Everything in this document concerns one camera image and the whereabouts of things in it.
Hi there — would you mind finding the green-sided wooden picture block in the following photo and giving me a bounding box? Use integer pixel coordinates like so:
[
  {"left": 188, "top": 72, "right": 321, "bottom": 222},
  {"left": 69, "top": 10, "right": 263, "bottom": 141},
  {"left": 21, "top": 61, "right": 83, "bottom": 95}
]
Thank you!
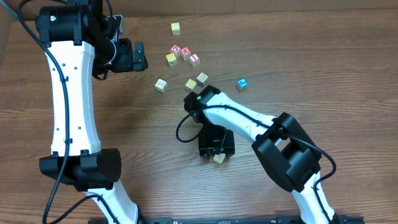
[{"left": 213, "top": 154, "right": 226, "bottom": 164}]

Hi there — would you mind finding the wooden block letter E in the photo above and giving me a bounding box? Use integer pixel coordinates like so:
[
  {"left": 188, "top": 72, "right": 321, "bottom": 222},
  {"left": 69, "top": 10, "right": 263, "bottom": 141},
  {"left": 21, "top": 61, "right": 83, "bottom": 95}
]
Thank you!
[{"left": 196, "top": 72, "right": 208, "bottom": 86}]

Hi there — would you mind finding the blue-topped wooden letter block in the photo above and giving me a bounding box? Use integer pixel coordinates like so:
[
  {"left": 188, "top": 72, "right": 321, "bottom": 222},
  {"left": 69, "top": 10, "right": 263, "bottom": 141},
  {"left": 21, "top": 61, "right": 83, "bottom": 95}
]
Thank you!
[{"left": 236, "top": 77, "right": 249, "bottom": 91}]

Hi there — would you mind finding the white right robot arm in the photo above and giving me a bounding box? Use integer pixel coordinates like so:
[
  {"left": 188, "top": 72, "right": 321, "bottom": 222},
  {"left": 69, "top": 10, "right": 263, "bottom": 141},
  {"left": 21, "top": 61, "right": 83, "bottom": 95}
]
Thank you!
[{"left": 183, "top": 85, "right": 338, "bottom": 223}]

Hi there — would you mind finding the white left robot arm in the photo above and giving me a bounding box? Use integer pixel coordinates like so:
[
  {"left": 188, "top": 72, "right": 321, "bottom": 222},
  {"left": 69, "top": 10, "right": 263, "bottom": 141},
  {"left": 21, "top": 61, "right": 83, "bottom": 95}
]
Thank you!
[{"left": 35, "top": 1, "right": 148, "bottom": 223}]

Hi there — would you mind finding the plain wooden picture block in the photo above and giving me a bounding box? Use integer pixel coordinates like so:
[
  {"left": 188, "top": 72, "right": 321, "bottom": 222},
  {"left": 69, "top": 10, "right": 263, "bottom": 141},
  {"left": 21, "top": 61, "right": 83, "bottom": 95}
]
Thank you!
[{"left": 155, "top": 79, "right": 168, "bottom": 93}]

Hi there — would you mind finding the yellow wooden block left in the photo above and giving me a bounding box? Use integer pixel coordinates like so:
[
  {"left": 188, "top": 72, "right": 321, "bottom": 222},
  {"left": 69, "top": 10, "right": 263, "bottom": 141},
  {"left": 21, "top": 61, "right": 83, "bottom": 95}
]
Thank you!
[{"left": 166, "top": 53, "right": 178, "bottom": 67}]

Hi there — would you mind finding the yellow wooden block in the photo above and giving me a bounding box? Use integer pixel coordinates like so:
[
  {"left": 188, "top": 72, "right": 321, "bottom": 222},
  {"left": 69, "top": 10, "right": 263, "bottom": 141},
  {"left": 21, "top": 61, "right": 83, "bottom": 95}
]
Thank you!
[
  {"left": 170, "top": 22, "right": 181, "bottom": 35},
  {"left": 166, "top": 53, "right": 178, "bottom": 67}
]

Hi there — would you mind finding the yellow-topped wooden block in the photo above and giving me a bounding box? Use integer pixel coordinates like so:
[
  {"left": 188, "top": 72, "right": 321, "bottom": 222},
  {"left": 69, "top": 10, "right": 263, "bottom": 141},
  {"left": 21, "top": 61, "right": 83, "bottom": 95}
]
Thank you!
[{"left": 185, "top": 79, "right": 197, "bottom": 91}]

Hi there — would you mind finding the red block letter C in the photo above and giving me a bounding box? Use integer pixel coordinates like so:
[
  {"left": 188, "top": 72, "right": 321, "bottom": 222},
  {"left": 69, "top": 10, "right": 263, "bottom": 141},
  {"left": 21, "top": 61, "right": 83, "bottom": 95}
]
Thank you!
[{"left": 170, "top": 44, "right": 181, "bottom": 58}]

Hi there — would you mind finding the far yellow wooden block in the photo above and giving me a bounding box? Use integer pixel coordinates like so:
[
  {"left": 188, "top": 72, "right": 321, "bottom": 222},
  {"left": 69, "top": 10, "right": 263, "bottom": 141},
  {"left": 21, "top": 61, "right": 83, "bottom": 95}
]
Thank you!
[{"left": 170, "top": 22, "right": 181, "bottom": 35}]

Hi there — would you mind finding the red block letter M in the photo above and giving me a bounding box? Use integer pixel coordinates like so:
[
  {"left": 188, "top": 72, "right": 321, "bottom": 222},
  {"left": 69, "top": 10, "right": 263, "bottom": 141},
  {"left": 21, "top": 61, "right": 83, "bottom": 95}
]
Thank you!
[{"left": 180, "top": 47, "right": 192, "bottom": 60}]

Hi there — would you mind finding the red block letter I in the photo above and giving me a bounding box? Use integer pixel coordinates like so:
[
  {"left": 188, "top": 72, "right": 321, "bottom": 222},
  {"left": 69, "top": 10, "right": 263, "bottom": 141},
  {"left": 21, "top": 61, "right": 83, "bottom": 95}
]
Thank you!
[{"left": 189, "top": 54, "right": 200, "bottom": 67}]

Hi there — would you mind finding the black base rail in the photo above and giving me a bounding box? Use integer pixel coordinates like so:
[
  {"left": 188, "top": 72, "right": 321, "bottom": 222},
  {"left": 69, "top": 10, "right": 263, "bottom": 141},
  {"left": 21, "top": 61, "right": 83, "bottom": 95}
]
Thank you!
[{"left": 88, "top": 215, "right": 365, "bottom": 224}]

